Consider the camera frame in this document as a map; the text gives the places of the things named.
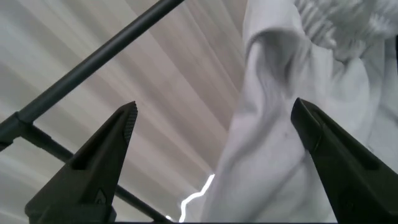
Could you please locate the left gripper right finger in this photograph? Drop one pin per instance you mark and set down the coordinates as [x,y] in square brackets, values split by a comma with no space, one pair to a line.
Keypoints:
[351,174]

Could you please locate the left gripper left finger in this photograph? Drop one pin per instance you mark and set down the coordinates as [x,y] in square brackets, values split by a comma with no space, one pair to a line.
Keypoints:
[93,174]

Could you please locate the black clothes rack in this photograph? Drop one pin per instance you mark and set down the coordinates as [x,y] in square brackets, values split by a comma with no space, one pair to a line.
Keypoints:
[93,60]

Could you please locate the pale grey shorts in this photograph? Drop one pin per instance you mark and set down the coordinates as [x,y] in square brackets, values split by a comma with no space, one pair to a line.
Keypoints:
[267,155]

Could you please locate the white curtain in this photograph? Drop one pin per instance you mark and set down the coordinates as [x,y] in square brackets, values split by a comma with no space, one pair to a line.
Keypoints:
[186,81]

